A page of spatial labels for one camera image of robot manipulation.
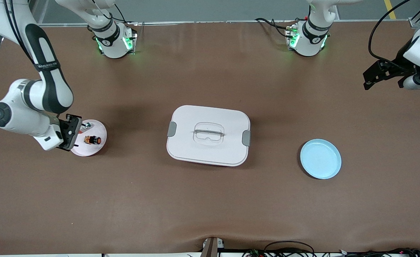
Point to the white lidded storage box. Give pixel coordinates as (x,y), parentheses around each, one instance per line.
(210,150)

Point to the pink round plate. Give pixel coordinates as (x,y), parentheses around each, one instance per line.
(92,150)

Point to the grey box clip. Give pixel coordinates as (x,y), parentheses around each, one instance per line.
(246,138)
(171,129)

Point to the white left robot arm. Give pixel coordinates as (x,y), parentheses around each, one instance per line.
(311,39)

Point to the brown camera post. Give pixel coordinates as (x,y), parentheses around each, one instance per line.
(211,248)

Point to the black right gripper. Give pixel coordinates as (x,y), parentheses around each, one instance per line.
(68,130)

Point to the brown table mat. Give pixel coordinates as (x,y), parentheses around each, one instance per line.
(210,203)

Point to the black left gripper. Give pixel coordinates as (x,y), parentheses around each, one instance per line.
(398,65)

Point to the small white tube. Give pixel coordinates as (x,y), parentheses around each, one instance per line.
(86,125)

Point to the silver table edge rail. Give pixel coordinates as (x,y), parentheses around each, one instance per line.
(210,22)

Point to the blue round plate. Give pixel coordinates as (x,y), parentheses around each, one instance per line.
(320,159)

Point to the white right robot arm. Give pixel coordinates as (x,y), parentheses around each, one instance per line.
(20,114)

